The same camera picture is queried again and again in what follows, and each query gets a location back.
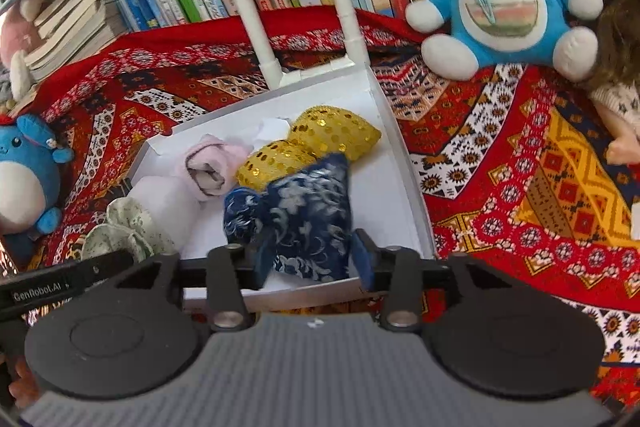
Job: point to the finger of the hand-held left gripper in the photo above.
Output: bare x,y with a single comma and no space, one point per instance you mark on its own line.
100,269

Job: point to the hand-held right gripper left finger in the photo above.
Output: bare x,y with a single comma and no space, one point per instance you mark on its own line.
262,262

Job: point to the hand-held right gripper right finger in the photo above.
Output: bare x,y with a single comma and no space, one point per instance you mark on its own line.
365,262

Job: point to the green floral cloth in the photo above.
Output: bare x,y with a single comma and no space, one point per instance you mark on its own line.
125,222

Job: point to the blue floral fabric pouch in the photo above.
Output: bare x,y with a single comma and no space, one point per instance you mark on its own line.
305,217

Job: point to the white cardboard box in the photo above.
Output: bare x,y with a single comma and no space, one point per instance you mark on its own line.
395,187

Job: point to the pink and white cloth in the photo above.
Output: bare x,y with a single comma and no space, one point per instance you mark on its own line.
220,157

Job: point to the gold sequin heart pillow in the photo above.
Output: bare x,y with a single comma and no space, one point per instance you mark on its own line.
330,132

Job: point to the white crumpled tissue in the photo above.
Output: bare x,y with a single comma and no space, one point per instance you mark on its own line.
270,131

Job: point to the blue round mouse plush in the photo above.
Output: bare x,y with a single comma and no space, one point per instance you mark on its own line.
25,147

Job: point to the red patterned blanket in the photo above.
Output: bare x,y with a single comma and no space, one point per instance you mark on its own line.
500,207

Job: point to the pink plush toy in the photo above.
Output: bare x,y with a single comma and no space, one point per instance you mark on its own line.
15,42

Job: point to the stack of worn books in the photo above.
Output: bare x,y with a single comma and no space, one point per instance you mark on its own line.
75,27

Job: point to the long-haired baby doll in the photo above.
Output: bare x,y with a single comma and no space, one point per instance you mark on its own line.
620,37

